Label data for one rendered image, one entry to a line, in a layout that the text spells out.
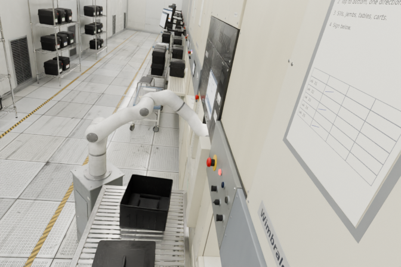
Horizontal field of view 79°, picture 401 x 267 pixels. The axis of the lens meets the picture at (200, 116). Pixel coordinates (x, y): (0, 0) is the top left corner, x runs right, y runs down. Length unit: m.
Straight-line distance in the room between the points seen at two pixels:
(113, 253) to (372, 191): 1.25
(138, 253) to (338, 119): 1.21
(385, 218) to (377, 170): 0.05
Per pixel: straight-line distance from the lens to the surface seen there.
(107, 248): 1.45
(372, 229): 0.35
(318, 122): 0.42
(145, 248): 1.44
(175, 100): 1.61
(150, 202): 1.77
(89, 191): 1.89
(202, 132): 1.63
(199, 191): 1.34
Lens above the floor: 2.02
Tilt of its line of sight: 25 degrees down
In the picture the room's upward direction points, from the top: 10 degrees clockwise
